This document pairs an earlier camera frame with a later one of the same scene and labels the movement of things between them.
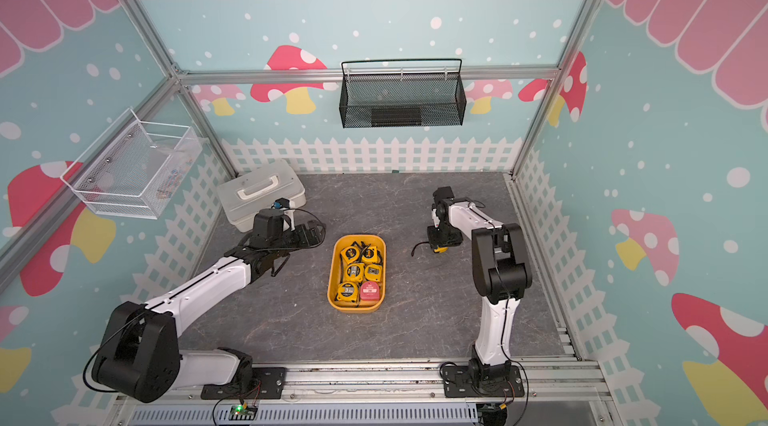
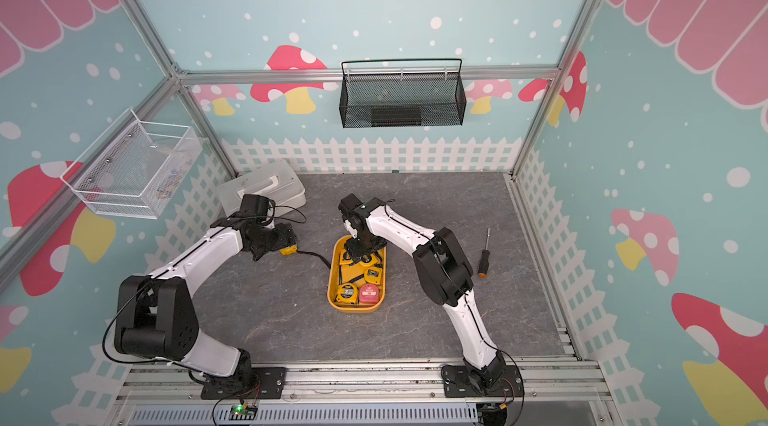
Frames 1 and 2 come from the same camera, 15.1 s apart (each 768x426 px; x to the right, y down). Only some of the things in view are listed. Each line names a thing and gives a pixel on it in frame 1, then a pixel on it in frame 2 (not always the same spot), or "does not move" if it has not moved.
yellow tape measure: (350, 254) does not move
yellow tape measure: (355, 272) to (294, 249)
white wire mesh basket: (133, 168) does not move
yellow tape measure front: (348, 292) does not move
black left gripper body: (296, 239) to (273, 238)
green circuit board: (242, 413) does not move
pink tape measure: (370, 291) does not move
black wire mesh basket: (385, 93) does not move
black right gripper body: (443, 237) to (364, 246)
